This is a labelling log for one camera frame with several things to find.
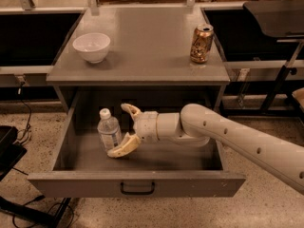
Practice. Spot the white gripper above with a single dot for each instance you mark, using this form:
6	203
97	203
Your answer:
147	126

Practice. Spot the clear plastic water bottle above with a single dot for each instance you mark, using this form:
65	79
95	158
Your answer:
109	130

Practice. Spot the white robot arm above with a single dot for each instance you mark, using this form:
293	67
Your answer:
196	124

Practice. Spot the grey open top drawer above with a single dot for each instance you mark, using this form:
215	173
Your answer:
81	168

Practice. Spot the white ceramic bowl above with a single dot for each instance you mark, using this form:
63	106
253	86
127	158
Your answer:
92	47

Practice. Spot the gold soda can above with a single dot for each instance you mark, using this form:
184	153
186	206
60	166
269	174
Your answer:
201	43

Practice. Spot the black equipment at left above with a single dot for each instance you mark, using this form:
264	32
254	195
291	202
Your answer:
11	151

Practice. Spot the black drawer handle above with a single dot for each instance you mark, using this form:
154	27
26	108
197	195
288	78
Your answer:
137	189

